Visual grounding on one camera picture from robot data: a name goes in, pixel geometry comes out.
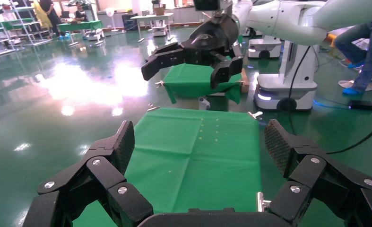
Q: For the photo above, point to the person in black clothes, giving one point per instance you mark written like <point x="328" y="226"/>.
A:
<point x="51" y="15"/>

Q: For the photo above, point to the small green cloth covered table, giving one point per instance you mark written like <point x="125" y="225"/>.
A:
<point x="189" y="81"/>

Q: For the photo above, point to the seated person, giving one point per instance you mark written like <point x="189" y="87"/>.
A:
<point x="80" y="14"/>

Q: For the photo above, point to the white pedestal fan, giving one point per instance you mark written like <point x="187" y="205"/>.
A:
<point x="110" y="14"/>

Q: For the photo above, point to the person in yellow clothes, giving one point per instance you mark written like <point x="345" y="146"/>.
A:
<point x="41" y="14"/>

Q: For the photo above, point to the silver metal clip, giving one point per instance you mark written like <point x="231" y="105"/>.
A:
<point x="153" y="108"/>
<point x="241" y="82"/>
<point x="159" y="83"/>
<point x="261" y="202"/>
<point x="255" y="114"/>

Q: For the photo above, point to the small white mobile robot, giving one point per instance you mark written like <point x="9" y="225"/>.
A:
<point x="264" y="47"/>

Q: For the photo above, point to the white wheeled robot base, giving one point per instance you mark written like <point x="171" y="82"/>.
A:
<point x="301" y="91"/>

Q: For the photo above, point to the white round floor base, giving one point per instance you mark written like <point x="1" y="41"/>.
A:
<point x="348" y="84"/>

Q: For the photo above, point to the person in blue jeans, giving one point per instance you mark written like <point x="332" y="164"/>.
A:
<point x="370" y="56"/>

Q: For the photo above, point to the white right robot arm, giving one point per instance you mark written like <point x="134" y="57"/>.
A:
<point x="282" y="18"/>

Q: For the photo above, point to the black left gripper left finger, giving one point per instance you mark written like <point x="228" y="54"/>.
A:
<point x="98" y="188"/>

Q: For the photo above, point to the white desk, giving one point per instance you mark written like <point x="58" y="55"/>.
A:
<point x="151" y="17"/>

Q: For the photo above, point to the black power adapter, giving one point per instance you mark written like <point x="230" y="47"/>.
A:
<point x="361" y="105"/>

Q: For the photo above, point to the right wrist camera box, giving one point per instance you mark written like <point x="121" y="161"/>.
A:
<point x="206" y="4"/>

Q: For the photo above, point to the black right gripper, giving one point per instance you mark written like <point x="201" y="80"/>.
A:
<point x="214" y="37"/>

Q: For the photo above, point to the green table cloth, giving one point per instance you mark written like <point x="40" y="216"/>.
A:
<point x="189" y="163"/>

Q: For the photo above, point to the white shelf rack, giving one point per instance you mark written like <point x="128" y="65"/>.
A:
<point x="4" y="28"/>

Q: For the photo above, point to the long green covered table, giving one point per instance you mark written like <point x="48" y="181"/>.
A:
<point x="79" y="25"/>

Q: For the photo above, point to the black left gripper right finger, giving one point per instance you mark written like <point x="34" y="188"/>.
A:
<point x="326" y="188"/>

